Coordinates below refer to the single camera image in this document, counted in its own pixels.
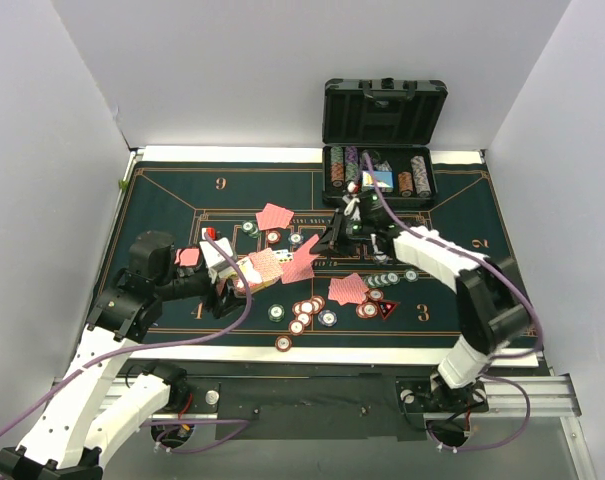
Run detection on face-down card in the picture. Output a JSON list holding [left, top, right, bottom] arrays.
[[280, 234, 319, 284]]

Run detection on face-up community card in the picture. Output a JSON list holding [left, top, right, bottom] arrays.
[[273, 249, 294, 263]]

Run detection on red playing card deck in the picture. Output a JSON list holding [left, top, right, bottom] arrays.
[[231, 248, 283, 295]]

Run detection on green poker chip stack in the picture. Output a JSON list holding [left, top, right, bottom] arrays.
[[268, 304, 286, 323]]

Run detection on moved green chip stack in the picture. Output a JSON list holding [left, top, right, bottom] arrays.
[[364, 268, 419, 289]]

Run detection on red poker chip stack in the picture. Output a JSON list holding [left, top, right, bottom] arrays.
[[292, 295, 326, 331]]

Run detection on blue poker chip stack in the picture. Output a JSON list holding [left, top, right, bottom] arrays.
[[318, 310, 338, 327]]

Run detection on green chips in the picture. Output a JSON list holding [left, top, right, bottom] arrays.
[[241, 220, 260, 238]]

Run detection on moved red chip group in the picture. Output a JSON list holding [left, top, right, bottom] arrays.
[[355, 289, 384, 319]]

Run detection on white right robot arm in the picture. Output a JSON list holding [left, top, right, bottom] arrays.
[[310, 191, 534, 409]]

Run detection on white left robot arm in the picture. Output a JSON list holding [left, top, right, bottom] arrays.
[[0, 231, 252, 479]]

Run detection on blue boxed card deck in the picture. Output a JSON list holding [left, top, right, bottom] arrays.
[[361, 170, 395, 193]]

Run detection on dark green poker table mat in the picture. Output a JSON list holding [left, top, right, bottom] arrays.
[[97, 162, 512, 348]]

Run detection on orange chip row in case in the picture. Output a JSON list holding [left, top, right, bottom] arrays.
[[397, 171, 414, 198]]

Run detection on purple chip row in case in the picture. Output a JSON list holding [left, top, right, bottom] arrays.
[[410, 156, 432, 198]]

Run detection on green orange chip row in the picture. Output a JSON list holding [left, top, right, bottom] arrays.
[[330, 146, 345, 188]]

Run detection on black poker chip case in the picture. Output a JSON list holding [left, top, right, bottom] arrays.
[[322, 78, 448, 210]]

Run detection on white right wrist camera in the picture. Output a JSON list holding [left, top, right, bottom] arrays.
[[343, 181, 361, 222]]

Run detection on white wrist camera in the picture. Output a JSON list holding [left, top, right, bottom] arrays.
[[199, 237, 237, 283], [343, 181, 361, 222]]

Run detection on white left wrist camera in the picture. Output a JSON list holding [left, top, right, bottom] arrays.
[[199, 237, 237, 283]]

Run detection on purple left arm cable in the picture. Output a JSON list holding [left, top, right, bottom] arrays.
[[0, 234, 255, 471]]

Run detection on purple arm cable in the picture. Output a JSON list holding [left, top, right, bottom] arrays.
[[361, 151, 546, 454], [0, 234, 255, 471]]

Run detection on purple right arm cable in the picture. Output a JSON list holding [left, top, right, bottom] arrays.
[[361, 151, 546, 454]]

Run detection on aluminium front rail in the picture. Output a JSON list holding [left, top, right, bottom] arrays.
[[41, 372, 582, 420]]

